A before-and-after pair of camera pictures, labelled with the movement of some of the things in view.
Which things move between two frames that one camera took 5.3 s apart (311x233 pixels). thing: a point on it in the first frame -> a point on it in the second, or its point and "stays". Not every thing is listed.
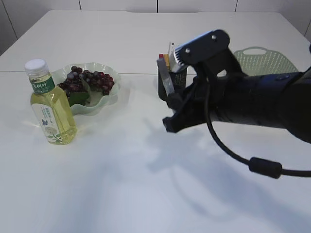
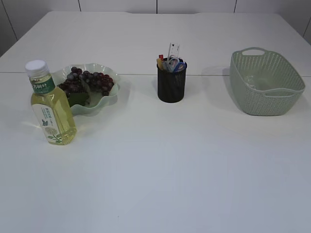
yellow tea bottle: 52,105 stays
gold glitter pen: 166,57 -> 160,63
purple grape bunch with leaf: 78,83 stays
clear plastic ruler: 171,50 stays
